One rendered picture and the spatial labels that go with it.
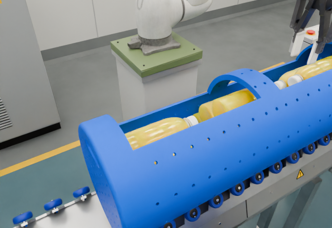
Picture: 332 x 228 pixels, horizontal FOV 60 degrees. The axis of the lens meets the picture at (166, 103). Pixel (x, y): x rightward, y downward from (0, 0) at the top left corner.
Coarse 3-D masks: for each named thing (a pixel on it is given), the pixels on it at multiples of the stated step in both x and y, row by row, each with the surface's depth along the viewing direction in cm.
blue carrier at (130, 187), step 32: (288, 64) 103; (256, 96) 70; (288, 96) 72; (320, 96) 75; (96, 128) 59; (128, 128) 79; (192, 128) 61; (224, 128) 63; (256, 128) 66; (288, 128) 70; (320, 128) 77; (96, 160) 59; (128, 160) 54; (160, 160) 56; (192, 160) 59; (224, 160) 62; (256, 160) 68; (96, 192) 75; (128, 192) 53; (160, 192) 56; (192, 192) 60; (128, 224) 54; (160, 224) 60
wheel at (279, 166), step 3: (279, 162) 85; (273, 165) 84; (276, 165) 85; (279, 165) 85; (282, 165) 86; (270, 168) 84; (273, 168) 84; (276, 168) 85; (279, 168) 85; (270, 171) 85; (273, 171) 84; (276, 171) 84; (279, 171) 85
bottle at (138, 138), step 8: (160, 120) 68; (168, 120) 67; (176, 120) 67; (184, 120) 69; (144, 128) 65; (152, 128) 64; (160, 128) 65; (168, 128) 65; (176, 128) 66; (184, 128) 67; (128, 136) 62; (136, 136) 62; (144, 136) 63; (152, 136) 63; (160, 136) 64; (136, 144) 61; (144, 144) 62
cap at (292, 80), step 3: (291, 78) 86; (294, 78) 85; (297, 78) 85; (300, 78) 85; (288, 81) 87; (291, 81) 86; (294, 81) 85; (297, 81) 84; (300, 81) 85; (288, 84) 88; (291, 84) 86
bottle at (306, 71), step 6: (318, 60) 90; (324, 60) 89; (330, 60) 89; (306, 66) 87; (312, 66) 87; (318, 66) 87; (324, 66) 87; (330, 66) 88; (300, 72) 86; (306, 72) 85; (312, 72) 85; (318, 72) 86; (306, 78) 85
